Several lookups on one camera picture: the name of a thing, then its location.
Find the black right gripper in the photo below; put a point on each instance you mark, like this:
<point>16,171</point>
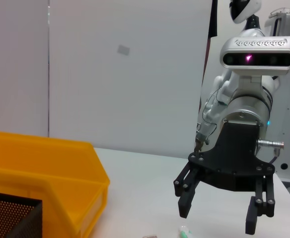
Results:
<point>234,158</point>

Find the mint green utility knife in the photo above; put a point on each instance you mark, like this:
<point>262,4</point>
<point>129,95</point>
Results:
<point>183,233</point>

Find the beige eraser with barcode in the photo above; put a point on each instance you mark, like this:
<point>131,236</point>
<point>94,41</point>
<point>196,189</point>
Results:
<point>150,236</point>

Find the black mesh pen holder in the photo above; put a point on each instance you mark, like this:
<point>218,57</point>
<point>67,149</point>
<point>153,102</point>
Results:
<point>11,218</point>

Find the yellow plastic storage bin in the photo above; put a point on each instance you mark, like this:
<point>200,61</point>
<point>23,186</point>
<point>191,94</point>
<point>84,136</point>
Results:
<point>60,173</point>

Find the white black robot head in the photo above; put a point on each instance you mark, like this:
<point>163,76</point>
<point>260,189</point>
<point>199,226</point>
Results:
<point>244,10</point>

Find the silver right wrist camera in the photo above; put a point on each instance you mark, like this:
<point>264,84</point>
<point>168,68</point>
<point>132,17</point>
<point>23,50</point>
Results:
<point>259,47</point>

